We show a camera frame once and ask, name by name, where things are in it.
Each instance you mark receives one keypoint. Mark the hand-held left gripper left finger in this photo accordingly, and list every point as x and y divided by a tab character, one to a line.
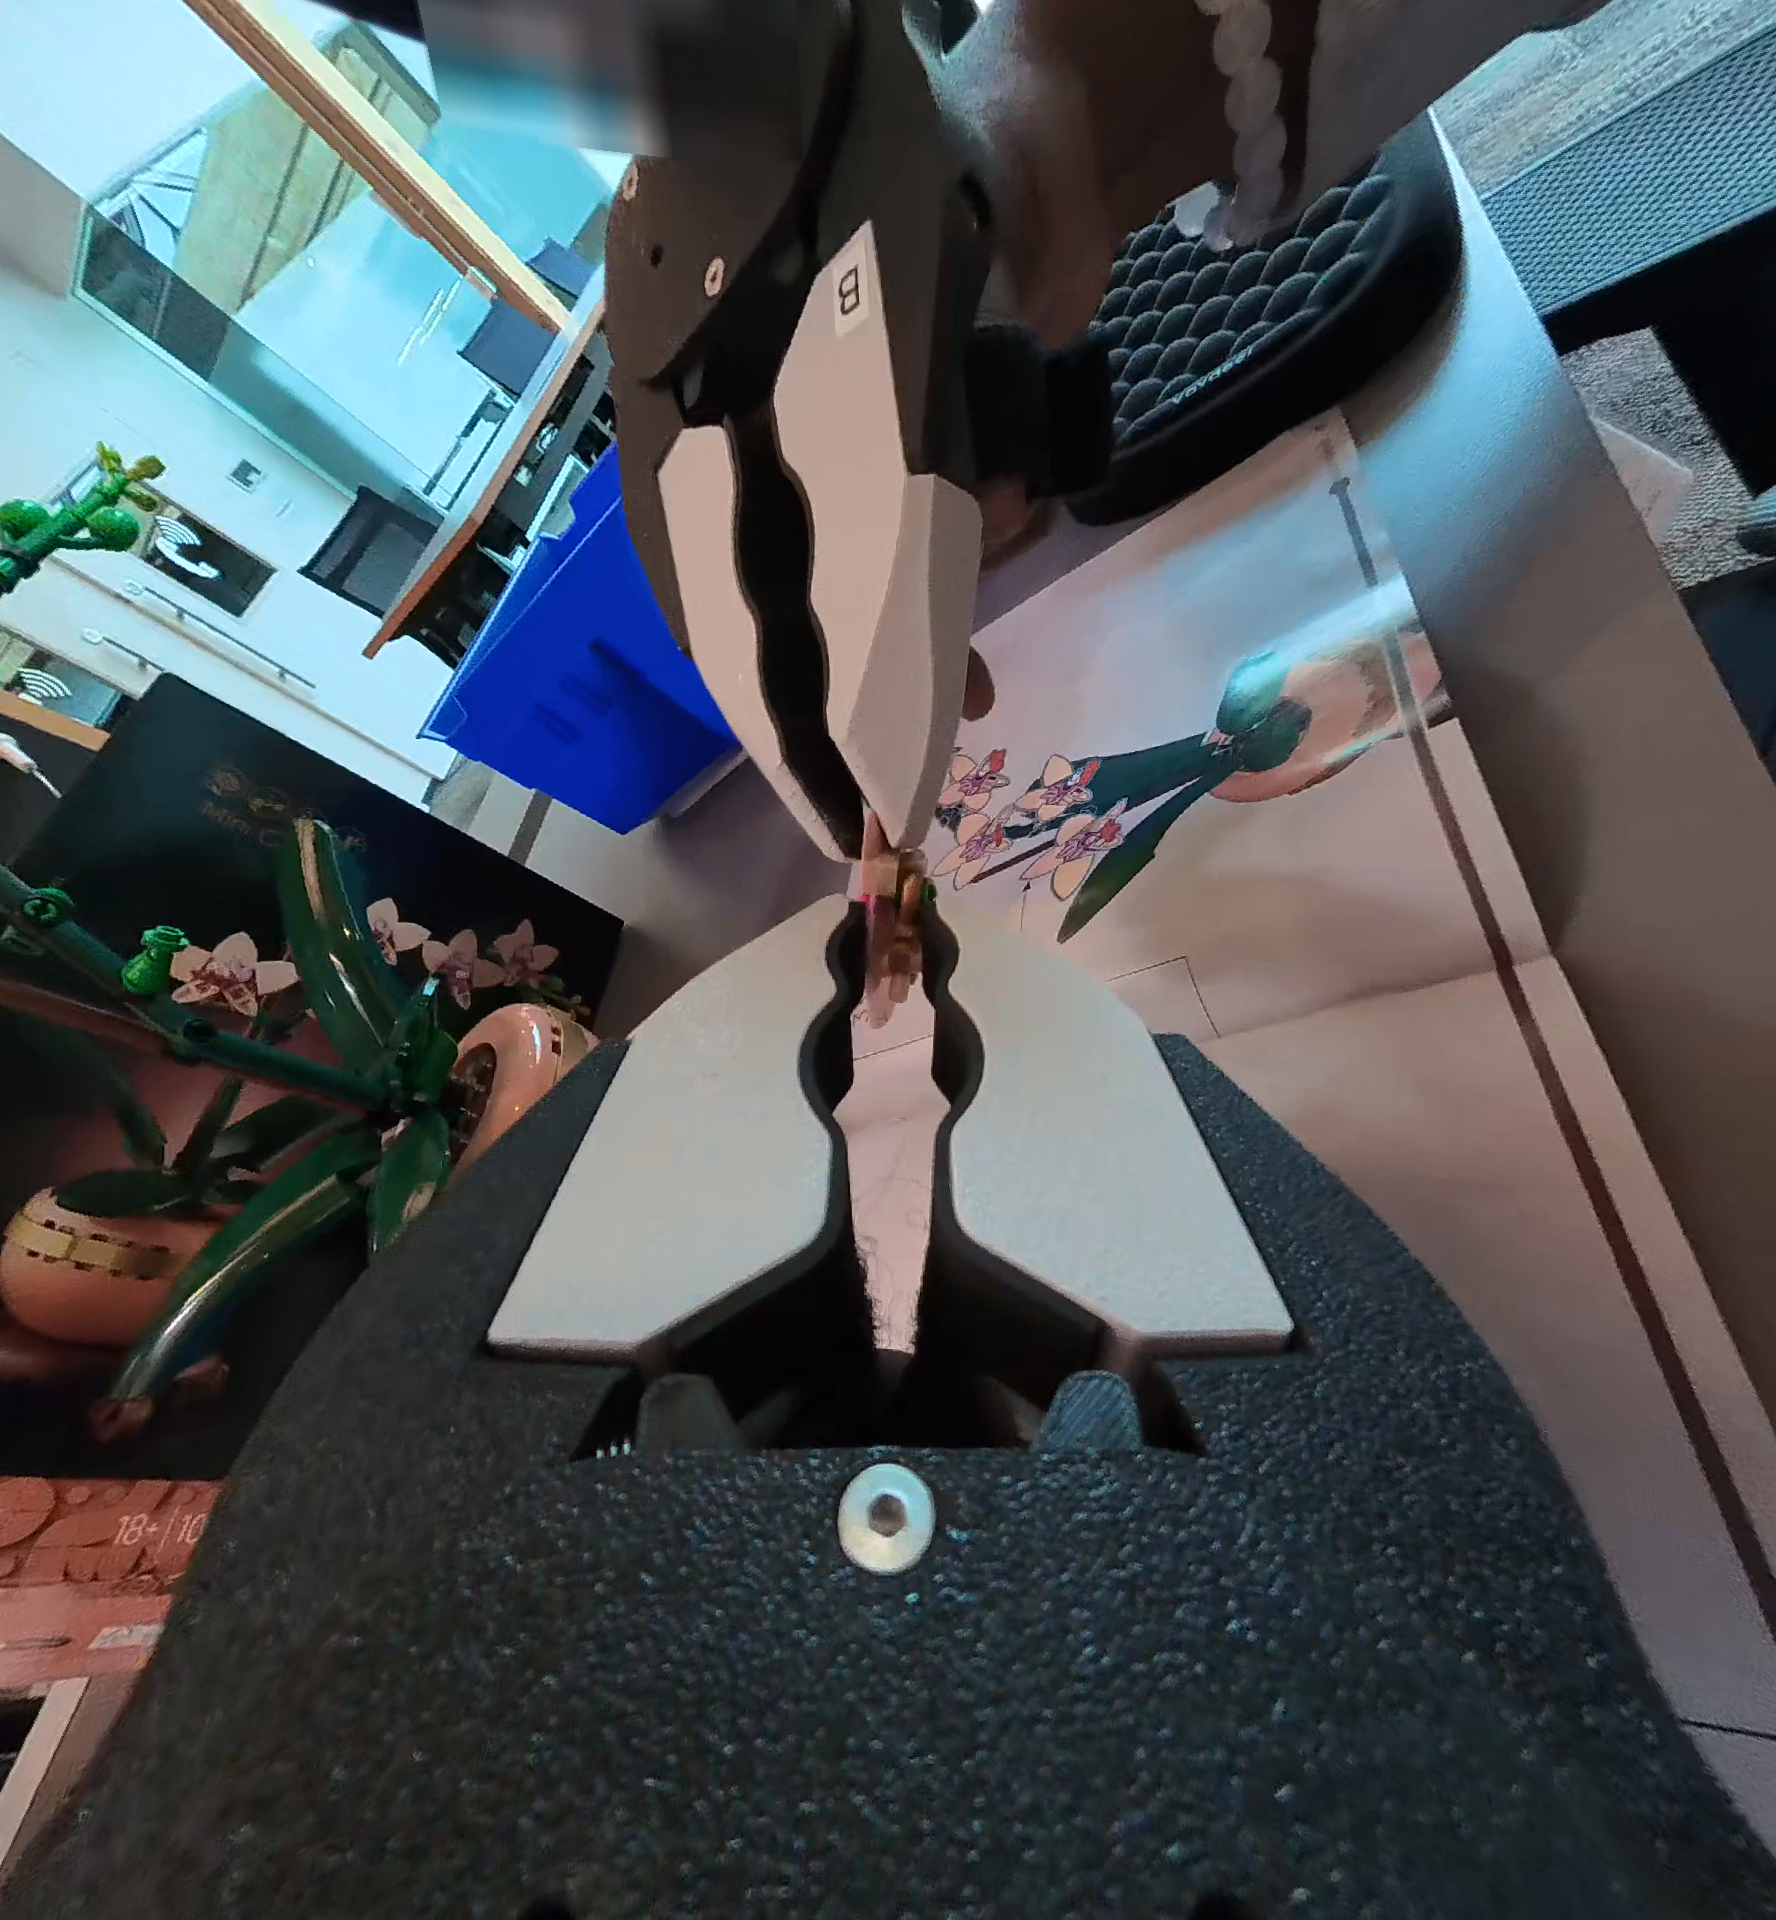
679	1185

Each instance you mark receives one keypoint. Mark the orchid instruction booklet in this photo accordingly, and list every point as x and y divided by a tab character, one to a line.
1249	902

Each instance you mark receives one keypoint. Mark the blue plastic bin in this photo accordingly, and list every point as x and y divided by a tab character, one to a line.
573	675

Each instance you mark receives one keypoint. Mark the black orchid set box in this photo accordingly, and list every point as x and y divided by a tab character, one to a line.
199	839

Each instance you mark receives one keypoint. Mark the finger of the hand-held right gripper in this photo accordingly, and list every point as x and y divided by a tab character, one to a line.
888	600
717	600

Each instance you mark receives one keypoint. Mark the wood-edged table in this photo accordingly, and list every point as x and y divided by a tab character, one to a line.
484	496

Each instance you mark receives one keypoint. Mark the black wall sign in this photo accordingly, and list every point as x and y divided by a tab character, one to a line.
213	563

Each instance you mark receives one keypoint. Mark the small pink brick flower piece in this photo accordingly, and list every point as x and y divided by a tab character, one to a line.
888	961

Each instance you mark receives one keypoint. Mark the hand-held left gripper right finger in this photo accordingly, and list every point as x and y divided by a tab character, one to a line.
1113	1185

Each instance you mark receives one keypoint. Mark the white desk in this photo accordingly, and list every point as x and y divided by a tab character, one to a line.
709	896

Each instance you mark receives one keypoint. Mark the black office chair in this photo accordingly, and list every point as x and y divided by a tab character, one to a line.
372	546

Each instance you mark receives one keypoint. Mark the black honeycomb cushion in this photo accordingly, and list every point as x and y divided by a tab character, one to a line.
1277	361

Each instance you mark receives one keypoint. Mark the brick orchid plant model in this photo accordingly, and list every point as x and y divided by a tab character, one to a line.
408	1050

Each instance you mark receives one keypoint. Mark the person's right hand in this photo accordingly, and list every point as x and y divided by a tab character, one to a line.
1083	136

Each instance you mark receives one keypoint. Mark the wood-framed glass partition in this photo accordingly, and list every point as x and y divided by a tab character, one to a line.
379	150

